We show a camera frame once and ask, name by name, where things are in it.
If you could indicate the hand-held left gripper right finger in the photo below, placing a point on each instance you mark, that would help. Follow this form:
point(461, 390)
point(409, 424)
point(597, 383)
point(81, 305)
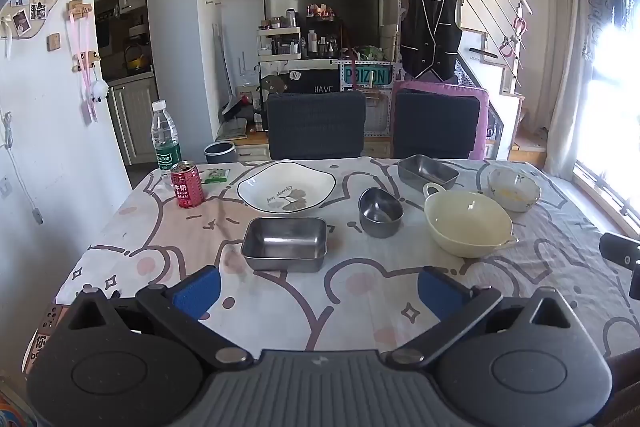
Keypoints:
point(440, 292)

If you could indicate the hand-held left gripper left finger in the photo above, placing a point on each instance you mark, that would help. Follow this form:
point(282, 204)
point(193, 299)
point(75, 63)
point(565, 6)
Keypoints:
point(197, 289)

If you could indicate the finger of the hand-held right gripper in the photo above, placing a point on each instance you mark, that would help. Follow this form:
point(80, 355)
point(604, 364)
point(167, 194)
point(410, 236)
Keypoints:
point(617, 247)

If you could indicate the small oval steel bowl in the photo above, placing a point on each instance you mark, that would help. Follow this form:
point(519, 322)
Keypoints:
point(380, 217)

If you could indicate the rectangular steel tray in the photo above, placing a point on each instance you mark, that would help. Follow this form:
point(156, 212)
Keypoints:
point(425, 169)
point(282, 239)

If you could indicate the floral bowl with yellow rim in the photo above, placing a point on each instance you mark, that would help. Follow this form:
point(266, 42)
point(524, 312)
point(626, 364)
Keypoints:
point(515, 189)

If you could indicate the white leaf print plate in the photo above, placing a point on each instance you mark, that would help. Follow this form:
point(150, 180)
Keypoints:
point(280, 187)

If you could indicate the cartoon printed tablecloth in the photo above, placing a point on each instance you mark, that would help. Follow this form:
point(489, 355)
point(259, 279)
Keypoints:
point(350, 287)

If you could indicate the red drink can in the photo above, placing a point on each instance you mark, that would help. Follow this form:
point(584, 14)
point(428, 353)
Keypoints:
point(186, 187)

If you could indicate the green snack packet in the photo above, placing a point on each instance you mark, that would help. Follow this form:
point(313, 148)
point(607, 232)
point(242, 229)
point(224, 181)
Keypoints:
point(216, 176)

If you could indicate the grey trash bin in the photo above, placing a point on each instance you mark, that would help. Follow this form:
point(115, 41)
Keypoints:
point(220, 153)

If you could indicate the clear plastic water bottle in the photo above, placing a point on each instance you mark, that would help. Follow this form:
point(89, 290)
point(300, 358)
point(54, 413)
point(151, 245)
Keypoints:
point(165, 142)

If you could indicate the dark grey chair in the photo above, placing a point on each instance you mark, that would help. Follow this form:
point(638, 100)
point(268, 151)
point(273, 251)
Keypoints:
point(315, 127)
point(435, 127)

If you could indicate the beige curtain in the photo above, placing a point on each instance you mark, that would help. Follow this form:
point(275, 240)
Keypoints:
point(565, 82)

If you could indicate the grey lower kitchen cabinet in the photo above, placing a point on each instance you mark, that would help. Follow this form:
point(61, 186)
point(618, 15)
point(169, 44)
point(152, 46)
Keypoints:
point(132, 122)

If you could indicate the white plush toy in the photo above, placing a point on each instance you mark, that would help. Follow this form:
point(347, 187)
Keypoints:
point(97, 89)

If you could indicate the teal sign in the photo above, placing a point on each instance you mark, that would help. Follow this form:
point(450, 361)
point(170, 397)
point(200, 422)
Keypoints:
point(365, 75)

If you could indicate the yellow kettle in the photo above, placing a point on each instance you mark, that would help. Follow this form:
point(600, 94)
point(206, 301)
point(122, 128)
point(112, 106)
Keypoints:
point(135, 64)

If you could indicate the black banner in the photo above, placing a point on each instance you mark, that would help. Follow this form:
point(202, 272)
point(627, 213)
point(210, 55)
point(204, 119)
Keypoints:
point(320, 82)

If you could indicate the white shelf rack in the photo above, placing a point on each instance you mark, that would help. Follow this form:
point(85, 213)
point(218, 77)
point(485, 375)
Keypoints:
point(277, 52)

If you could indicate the black vest with white trim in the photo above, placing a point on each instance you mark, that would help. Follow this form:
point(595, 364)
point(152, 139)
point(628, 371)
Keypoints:
point(430, 37)

